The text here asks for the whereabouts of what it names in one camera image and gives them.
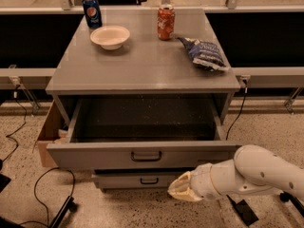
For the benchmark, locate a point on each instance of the grey drawer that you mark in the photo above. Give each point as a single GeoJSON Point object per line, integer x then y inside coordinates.
{"type": "Point", "coordinates": [134, 180]}
{"type": "Point", "coordinates": [122, 133]}

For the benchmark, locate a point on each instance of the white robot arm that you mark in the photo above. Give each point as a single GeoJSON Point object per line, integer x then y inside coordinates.
{"type": "Point", "coordinates": [253, 170]}

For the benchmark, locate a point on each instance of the grey bottom drawer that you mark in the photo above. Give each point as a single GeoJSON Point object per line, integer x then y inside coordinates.
{"type": "Point", "coordinates": [134, 180]}

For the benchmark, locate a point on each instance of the black stand foot right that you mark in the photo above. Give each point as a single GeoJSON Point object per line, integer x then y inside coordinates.
{"type": "Point", "coordinates": [285, 197]}

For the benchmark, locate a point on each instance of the grey drawer cabinet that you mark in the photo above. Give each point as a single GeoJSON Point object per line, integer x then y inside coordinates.
{"type": "Point", "coordinates": [144, 66]}

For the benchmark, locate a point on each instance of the orange soda can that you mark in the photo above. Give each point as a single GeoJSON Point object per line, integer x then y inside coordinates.
{"type": "Point", "coordinates": [166, 21]}

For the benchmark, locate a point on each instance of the white bowl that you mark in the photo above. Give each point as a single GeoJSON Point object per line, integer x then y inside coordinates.
{"type": "Point", "coordinates": [110, 37]}

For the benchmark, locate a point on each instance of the blue chip bag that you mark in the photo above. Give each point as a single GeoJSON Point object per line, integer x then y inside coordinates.
{"type": "Point", "coordinates": [203, 54]}

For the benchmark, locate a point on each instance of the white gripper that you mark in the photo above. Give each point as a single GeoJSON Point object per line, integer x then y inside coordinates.
{"type": "Point", "coordinates": [201, 180]}

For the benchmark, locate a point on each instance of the cardboard box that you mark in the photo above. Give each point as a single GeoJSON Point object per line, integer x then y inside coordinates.
{"type": "Point", "coordinates": [49, 134]}

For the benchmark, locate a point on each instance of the black chair base leg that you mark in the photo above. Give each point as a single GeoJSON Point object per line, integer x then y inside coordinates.
{"type": "Point", "coordinates": [68, 206]}

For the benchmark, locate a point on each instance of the black power adapter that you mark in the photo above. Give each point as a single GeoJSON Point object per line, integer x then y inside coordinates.
{"type": "Point", "coordinates": [245, 212]}

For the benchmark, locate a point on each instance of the grey top drawer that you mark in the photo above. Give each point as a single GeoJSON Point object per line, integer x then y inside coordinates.
{"type": "Point", "coordinates": [122, 133]}

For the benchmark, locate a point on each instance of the blue pepsi can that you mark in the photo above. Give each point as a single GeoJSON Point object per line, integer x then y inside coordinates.
{"type": "Point", "coordinates": [92, 13]}

